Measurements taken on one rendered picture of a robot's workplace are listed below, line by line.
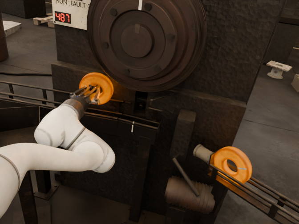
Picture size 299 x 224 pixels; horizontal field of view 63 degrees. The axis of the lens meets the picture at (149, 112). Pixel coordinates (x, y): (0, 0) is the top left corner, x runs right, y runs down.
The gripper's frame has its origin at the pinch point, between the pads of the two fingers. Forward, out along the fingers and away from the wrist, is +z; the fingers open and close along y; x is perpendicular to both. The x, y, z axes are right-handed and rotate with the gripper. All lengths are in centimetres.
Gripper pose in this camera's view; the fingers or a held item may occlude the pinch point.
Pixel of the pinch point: (96, 85)
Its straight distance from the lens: 116.0
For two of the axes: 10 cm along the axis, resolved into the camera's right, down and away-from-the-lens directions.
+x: 1.1, -8.2, -5.6
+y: 9.6, 2.3, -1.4
